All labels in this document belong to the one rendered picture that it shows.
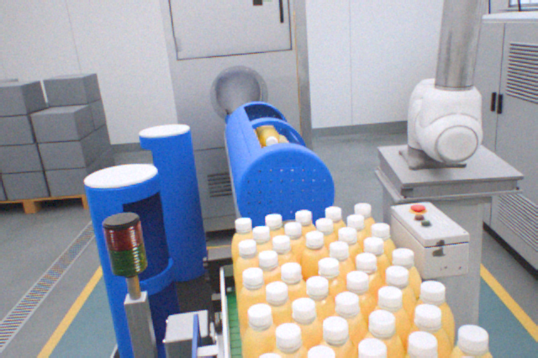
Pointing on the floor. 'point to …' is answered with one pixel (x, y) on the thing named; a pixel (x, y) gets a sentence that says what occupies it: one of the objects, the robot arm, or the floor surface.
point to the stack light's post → (140, 327)
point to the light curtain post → (303, 71)
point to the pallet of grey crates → (51, 139)
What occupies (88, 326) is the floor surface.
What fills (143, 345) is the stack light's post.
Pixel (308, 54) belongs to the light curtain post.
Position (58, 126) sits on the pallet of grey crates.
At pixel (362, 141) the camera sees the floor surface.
